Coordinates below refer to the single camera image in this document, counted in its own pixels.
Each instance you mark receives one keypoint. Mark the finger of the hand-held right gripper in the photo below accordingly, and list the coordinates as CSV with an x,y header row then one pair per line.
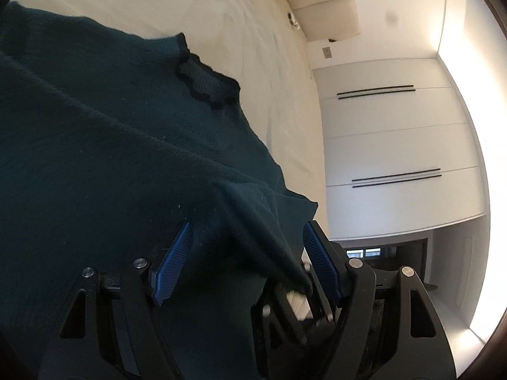
x,y
285,338

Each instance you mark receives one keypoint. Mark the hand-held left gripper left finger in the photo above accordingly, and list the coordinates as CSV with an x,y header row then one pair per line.
x,y
172,263

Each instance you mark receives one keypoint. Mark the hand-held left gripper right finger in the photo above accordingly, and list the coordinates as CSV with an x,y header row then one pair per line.
x,y
323,265

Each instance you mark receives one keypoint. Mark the dark green knit sweater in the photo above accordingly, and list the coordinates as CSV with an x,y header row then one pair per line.
x,y
99,146

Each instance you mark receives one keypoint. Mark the white wardrobe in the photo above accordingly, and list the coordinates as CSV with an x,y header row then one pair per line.
x,y
396,134

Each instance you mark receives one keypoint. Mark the cream bed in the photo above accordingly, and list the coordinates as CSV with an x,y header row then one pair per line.
x,y
237,27

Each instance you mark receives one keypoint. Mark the small white object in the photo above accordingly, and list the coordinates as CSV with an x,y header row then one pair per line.
x,y
293,19

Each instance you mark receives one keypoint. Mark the cream padded headboard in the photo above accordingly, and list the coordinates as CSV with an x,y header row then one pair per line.
x,y
328,12

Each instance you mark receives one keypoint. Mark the wall switch plate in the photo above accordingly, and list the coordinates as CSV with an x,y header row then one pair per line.
x,y
326,52

